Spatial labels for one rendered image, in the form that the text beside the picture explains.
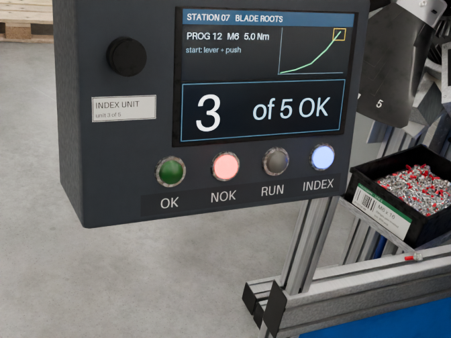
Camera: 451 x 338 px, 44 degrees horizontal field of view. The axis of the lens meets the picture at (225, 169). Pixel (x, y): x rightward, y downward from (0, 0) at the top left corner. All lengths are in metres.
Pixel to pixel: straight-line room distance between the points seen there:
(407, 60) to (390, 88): 0.07
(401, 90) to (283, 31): 0.69
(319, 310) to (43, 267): 1.34
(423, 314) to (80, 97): 0.74
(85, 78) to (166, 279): 1.58
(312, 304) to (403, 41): 0.60
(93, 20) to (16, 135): 2.30
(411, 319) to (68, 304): 1.17
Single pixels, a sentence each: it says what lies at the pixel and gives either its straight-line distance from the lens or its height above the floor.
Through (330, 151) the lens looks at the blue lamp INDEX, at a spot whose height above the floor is 1.12.
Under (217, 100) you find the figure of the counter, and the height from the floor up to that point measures 1.17.
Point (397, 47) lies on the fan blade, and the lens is 1.18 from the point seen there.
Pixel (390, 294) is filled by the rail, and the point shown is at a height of 0.82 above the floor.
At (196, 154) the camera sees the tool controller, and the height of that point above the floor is 1.13.
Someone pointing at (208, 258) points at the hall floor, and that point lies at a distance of 2.08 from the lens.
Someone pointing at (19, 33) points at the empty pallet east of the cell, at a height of 0.06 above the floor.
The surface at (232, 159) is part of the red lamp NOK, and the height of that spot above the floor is 1.13.
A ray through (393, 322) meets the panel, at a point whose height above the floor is 0.73.
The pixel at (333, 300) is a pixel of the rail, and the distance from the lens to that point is 0.81.
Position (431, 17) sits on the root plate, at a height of 1.09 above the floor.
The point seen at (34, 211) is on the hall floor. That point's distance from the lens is 2.24.
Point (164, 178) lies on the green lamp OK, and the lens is 0.46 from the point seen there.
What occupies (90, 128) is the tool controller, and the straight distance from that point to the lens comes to 0.44.
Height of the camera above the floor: 1.37
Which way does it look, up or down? 32 degrees down
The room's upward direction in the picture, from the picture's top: 11 degrees clockwise
